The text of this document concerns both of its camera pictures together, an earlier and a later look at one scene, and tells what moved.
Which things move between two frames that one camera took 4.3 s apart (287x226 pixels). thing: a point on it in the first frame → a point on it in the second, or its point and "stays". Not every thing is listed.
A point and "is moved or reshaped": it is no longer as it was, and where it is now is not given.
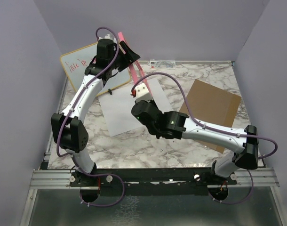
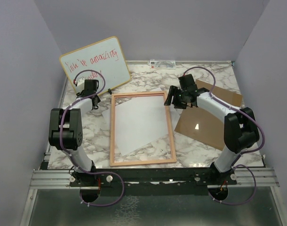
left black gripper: [130, 55] → [81, 93]
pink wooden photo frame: [135, 66] → [112, 163]
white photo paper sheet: [116, 106] is moved or reshaped
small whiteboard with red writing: [75, 61] stays
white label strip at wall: [161, 64] stays
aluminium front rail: [264, 177] stays
